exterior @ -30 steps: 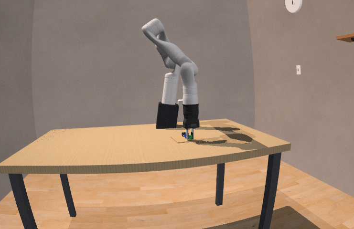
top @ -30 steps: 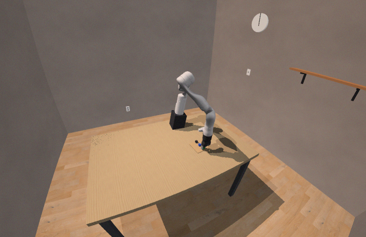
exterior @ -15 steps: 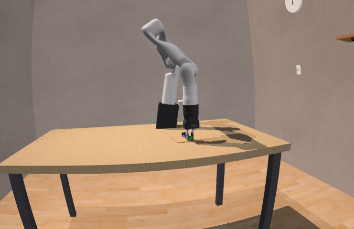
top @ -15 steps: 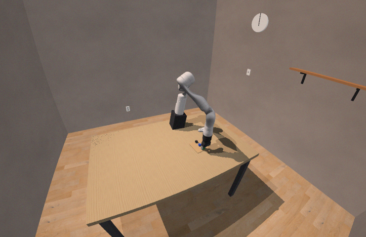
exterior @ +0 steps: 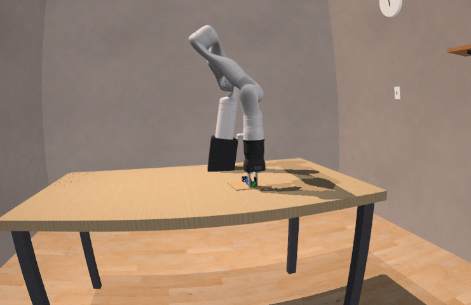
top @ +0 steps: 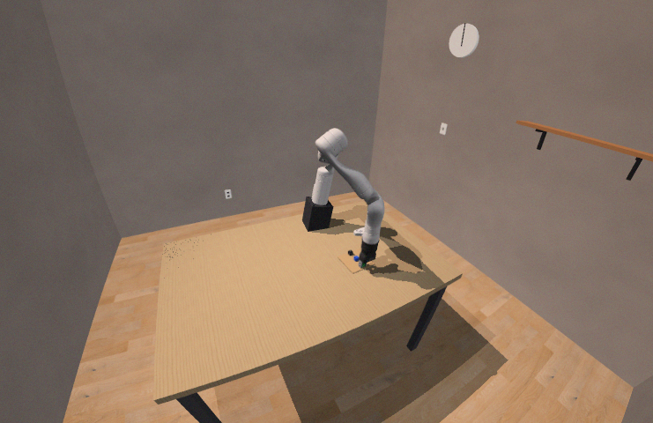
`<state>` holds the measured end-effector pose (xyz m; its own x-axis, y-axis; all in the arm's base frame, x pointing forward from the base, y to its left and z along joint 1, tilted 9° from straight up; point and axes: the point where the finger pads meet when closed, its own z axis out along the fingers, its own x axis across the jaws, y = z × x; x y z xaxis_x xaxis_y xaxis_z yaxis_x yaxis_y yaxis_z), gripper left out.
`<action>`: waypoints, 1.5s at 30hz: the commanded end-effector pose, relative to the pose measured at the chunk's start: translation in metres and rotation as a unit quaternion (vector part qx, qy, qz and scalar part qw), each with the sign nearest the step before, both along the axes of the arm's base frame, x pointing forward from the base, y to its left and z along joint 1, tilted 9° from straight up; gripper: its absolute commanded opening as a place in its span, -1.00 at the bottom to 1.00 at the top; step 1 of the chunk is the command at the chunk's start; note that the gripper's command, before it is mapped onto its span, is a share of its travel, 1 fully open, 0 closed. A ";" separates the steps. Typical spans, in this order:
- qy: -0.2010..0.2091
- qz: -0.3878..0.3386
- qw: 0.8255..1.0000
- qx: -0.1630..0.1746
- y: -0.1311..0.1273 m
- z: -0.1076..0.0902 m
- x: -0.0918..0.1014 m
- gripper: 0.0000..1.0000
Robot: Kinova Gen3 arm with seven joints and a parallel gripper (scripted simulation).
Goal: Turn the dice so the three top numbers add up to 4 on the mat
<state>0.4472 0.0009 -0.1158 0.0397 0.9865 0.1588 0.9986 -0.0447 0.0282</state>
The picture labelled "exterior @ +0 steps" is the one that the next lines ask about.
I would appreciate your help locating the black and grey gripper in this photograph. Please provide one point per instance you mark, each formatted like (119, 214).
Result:
(253, 147)

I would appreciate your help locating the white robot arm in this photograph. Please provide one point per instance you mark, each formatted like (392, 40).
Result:
(231, 78)

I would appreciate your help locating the tan square mat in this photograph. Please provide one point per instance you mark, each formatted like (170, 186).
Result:
(240, 185)

